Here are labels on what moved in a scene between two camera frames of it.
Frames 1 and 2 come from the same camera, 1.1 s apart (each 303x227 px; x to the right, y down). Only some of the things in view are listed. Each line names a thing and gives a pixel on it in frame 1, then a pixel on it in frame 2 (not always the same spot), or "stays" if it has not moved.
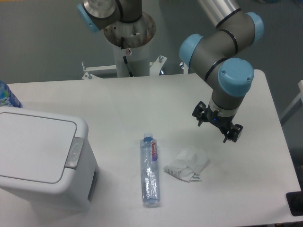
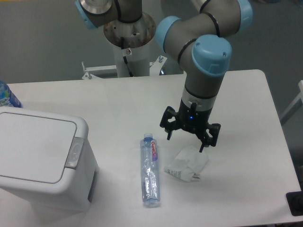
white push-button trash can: (48, 157) stays
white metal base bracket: (155, 68) stays
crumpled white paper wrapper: (189, 163) stays
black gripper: (200, 113) to (191, 118)
